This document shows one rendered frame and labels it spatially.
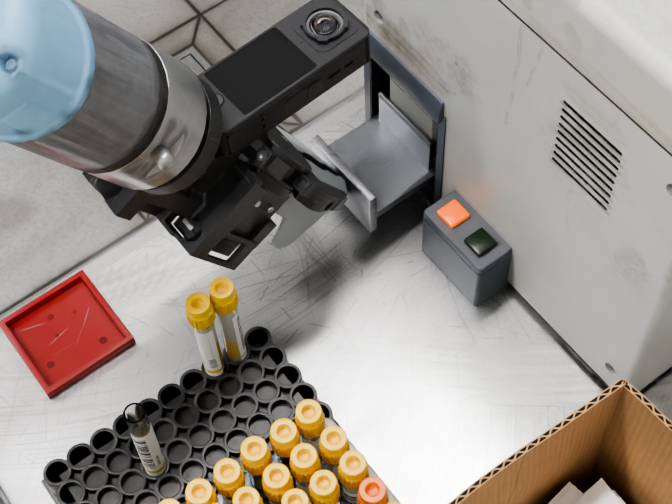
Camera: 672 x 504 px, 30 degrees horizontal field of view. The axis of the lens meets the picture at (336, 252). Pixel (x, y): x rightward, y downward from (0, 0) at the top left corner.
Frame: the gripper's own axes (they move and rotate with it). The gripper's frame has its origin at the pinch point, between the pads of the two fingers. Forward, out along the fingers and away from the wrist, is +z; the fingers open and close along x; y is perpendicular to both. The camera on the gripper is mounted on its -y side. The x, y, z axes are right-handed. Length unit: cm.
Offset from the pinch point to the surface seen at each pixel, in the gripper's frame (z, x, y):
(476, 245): 1.3, 10.0, -3.7
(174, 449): -7.1, 8.2, 18.1
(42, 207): 78, -77, 50
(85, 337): -5.8, -3.0, 19.1
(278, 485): -14.5, 17.6, 11.2
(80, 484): -10.6, 6.9, 22.9
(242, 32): 100, -86, 11
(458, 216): 1.6, 7.6, -4.1
